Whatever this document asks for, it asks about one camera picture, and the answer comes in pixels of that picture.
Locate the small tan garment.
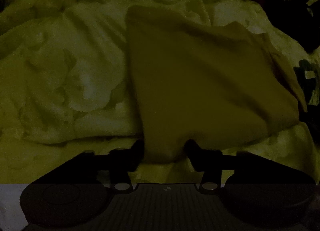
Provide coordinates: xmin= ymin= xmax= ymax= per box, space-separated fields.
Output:
xmin=126 ymin=6 xmax=307 ymax=163

